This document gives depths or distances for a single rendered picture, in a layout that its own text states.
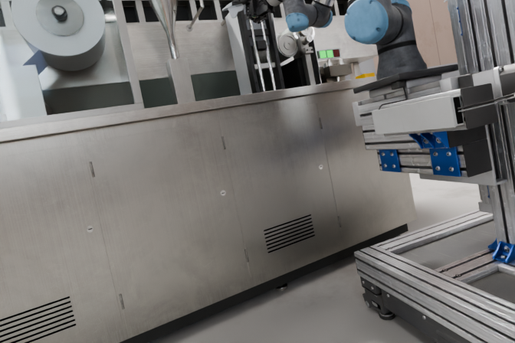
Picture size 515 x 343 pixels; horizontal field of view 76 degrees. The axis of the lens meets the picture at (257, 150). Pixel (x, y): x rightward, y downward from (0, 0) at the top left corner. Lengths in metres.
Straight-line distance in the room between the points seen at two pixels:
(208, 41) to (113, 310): 1.47
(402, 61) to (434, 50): 5.76
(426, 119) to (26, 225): 1.22
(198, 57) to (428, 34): 5.34
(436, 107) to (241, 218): 0.87
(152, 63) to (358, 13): 1.25
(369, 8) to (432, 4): 6.10
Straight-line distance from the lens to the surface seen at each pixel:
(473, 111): 0.85
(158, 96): 1.93
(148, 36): 2.01
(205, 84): 2.00
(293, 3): 1.22
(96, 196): 1.28
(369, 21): 1.01
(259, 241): 1.44
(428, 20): 6.94
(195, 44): 2.05
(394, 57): 1.12
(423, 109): 0.86
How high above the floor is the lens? 0.73
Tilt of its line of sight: 3 degrees down
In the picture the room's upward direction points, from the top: 11 degrees counter-clockwise
